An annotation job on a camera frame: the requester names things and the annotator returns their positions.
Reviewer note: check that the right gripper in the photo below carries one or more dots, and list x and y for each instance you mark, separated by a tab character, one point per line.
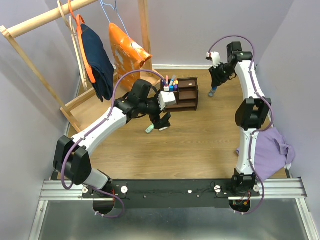
216	79

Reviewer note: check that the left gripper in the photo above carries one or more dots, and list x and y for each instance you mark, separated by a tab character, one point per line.
159	123

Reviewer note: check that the green correction tape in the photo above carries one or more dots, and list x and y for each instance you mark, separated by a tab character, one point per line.
150	129

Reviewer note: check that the blue grey glue stick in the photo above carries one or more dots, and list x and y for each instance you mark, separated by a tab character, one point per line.
212	92

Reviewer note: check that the purple black highlighter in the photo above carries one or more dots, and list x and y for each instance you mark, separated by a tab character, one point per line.
176	87

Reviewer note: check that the white pink marker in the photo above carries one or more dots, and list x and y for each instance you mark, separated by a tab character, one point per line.
167	81

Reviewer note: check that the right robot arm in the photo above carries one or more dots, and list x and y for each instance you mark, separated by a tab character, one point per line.
251	114

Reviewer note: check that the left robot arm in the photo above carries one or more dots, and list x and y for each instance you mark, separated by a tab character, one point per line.
72	155

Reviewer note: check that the brown wooden desk organizer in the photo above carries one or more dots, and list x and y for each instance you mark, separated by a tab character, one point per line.
187	95

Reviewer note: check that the orange patterned garment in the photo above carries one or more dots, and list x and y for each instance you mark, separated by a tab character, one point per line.
128	55

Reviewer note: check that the navy blue garment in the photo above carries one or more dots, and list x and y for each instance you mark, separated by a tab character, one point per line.
101	65

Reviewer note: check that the purple cloth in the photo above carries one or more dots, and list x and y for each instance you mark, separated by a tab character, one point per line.
269	151

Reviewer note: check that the wooden clothes rack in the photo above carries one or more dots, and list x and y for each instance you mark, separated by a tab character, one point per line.
32	91

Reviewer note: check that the beige hanger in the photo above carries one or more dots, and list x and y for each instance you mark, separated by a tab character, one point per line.
76	45

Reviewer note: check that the orange hanger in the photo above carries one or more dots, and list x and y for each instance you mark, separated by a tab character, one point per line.
79	25

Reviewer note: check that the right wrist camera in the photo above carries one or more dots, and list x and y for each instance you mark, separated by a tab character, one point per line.
214	57

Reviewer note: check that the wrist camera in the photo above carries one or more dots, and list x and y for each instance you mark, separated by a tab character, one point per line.
214	57
166	99

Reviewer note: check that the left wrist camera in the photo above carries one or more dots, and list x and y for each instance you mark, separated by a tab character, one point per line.
166	99

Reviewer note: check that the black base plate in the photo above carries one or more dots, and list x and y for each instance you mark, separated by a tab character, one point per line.
177	193

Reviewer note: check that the blue wire hanger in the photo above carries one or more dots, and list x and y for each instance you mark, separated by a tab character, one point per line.
111	11

